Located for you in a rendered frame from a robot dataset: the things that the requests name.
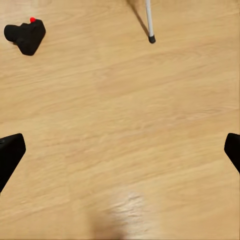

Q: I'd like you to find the digital camera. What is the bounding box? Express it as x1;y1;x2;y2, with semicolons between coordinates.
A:
4;17;46;56

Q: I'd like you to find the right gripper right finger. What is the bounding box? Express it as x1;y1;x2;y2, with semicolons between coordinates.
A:
224;132;240;173

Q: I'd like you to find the camera tripod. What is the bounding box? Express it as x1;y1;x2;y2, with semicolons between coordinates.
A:
145;0;156;44

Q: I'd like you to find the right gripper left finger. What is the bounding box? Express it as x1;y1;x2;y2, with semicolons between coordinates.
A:
0;133;26;193

